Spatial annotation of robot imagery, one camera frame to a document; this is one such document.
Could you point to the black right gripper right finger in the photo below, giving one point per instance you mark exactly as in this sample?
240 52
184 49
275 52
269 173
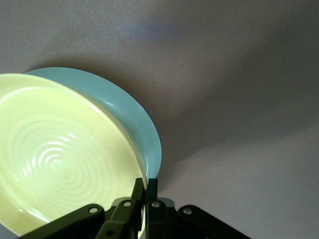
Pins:
157 221

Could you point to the pale yellow round plate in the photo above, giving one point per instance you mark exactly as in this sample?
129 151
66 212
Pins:
57 149

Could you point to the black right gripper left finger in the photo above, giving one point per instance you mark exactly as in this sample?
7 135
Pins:
119 219

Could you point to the teal green round plate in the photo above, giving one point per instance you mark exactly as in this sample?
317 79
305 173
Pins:
129 107

